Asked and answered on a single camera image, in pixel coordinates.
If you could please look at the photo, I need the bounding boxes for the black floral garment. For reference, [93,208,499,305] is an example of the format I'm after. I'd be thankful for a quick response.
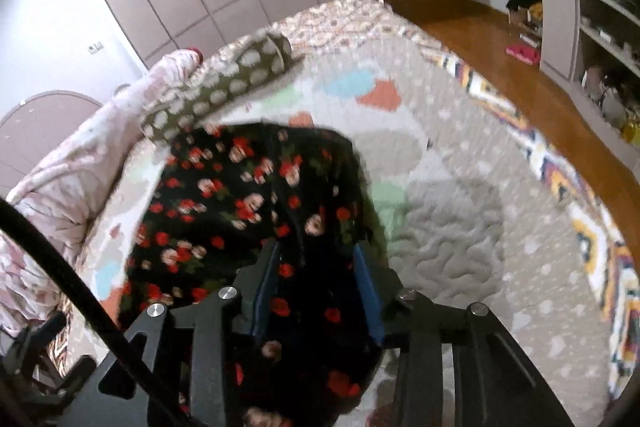
[117,124,381,426]

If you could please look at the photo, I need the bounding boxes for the quilted patchwork bedspread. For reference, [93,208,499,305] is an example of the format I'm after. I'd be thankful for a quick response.
[54,0,640,427]

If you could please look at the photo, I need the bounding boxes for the pink folded duvet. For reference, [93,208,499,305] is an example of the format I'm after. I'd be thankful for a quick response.
[1,49,203,333]

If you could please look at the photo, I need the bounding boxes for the olive bolster pillow white spots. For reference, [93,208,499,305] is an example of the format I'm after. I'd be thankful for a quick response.
[141,30,294,142]

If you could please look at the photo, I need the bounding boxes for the rounded pink headboard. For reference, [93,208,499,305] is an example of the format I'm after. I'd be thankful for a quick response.
[0,91,101,197]

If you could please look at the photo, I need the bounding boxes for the pink item on floor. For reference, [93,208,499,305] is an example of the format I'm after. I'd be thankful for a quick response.
[506,43,540,66]

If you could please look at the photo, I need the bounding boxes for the white open shelf unit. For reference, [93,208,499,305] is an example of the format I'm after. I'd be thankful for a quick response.
[540,0,639,176]

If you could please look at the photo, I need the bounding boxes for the black cable right camera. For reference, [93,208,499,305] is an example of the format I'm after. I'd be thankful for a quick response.
[0,197,202,427]

